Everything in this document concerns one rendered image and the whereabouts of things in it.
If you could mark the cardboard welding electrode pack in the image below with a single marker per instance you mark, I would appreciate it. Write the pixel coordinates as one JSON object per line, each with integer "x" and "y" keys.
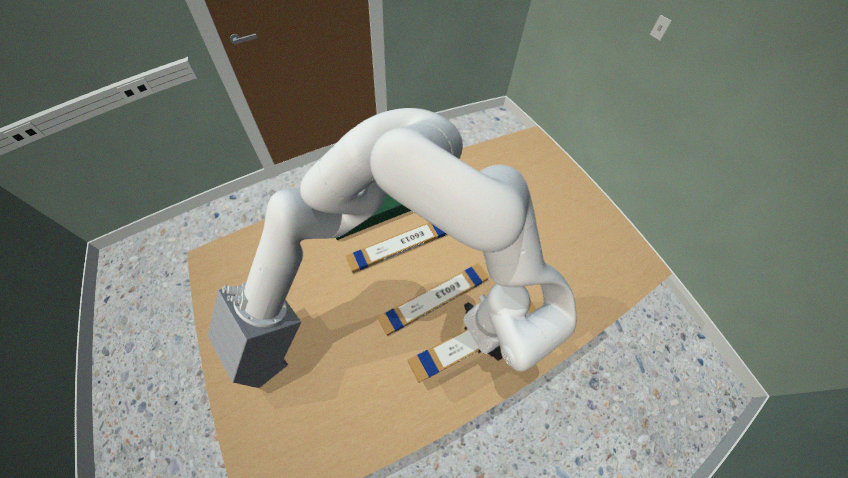
{"x": 432, "y": 299}

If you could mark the tan welding electrode pack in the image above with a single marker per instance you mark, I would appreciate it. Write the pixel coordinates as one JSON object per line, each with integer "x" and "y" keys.
{"x": 393, "y": 246}

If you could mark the tan cardboard pack with blue bands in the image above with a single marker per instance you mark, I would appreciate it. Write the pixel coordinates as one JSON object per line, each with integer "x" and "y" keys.
{"x": 434, "y": 360}

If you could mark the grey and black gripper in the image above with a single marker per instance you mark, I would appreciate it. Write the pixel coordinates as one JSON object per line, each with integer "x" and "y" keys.
{"x": 485, "y": 343}

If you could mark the dark green low platform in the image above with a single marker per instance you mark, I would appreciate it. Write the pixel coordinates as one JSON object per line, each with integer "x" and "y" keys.
{"x": 389, "y": 209}

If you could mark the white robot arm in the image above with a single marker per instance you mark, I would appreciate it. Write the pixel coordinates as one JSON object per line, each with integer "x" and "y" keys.
{"x": 483, "y": 211}

